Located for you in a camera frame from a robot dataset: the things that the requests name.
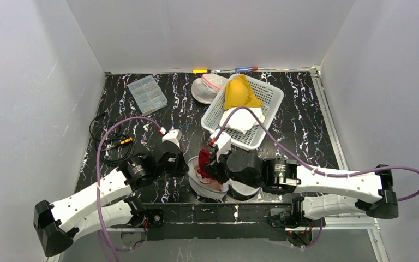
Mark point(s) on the white bra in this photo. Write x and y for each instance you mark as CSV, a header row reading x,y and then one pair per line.
x,y
242,121

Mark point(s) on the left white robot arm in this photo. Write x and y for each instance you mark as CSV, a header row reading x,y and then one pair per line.
x,y
59,224

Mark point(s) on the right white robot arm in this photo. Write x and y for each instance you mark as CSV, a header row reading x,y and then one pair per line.
x,y
370,193

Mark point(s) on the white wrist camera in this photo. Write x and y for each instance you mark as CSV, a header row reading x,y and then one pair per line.
x,y
174,136
221,143

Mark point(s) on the black base frame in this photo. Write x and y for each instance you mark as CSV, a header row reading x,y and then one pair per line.
x,y
271,221

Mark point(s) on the beige pink bra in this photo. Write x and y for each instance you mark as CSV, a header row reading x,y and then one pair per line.
x,y
209,182

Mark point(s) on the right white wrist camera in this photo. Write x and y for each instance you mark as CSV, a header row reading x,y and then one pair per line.
x,y
221,143

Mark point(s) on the red bra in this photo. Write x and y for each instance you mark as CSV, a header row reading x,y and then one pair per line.
x,y
204,158

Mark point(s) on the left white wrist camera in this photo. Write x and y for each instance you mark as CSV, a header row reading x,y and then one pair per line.
x,y
174,136

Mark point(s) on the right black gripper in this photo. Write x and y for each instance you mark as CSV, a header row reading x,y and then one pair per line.
x,y
213,170

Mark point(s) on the aluminium side rail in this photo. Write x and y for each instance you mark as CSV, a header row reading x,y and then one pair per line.
x,y
347,221

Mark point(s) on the white mesh bag pink zipper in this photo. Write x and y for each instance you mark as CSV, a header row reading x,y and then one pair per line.
x,y
205,88

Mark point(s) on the white mesh bag blue zipper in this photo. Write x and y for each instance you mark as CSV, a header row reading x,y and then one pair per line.
x,y
234,189

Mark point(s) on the clear plastic organizer box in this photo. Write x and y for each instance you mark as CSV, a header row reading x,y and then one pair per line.
x,y
148,95

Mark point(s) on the white plastic basket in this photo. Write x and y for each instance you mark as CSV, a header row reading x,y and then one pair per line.
x,y
270,96

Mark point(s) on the yellow bra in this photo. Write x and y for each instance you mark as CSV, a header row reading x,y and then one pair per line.
x,y
238,92

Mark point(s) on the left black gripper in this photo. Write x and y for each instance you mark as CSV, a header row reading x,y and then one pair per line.
x,y
177,165

